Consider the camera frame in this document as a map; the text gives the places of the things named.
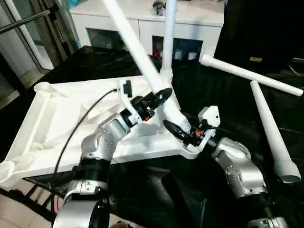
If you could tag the white plastic table leg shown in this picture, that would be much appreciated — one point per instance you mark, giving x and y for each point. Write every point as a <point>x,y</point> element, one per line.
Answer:
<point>273,133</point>
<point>247,73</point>
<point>168,38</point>
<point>137,47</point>

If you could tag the white plastic table top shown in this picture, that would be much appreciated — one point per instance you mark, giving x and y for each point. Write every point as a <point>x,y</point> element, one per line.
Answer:
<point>57,118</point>

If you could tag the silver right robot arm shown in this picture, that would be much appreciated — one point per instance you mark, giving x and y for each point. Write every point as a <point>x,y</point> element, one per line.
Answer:
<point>240,166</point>

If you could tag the black plastic mat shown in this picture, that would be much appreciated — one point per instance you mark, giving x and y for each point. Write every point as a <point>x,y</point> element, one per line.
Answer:
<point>228,104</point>

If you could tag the grey bundle on cabinet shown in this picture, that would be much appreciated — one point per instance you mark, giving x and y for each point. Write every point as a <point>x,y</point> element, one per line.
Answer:
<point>158,6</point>

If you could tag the white cabinet with glass doors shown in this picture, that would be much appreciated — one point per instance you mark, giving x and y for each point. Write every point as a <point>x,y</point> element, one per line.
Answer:
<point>118,16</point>

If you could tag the small yellow label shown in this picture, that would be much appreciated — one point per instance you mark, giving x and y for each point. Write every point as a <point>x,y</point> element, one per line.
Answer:
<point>256,59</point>

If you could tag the grey curtain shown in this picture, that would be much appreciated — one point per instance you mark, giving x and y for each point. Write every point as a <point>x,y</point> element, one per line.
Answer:
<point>59,28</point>

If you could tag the black tall cabinet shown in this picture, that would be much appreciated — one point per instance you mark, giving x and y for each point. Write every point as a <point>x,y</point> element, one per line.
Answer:
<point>266,28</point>

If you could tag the grey metal pole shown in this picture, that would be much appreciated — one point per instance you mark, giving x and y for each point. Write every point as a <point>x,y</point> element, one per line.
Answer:
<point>23,20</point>

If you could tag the black tripod stand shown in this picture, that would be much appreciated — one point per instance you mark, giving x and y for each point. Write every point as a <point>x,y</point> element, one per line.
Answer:
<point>23,199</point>

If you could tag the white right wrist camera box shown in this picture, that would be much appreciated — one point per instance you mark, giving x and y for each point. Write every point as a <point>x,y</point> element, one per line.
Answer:
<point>209,121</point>

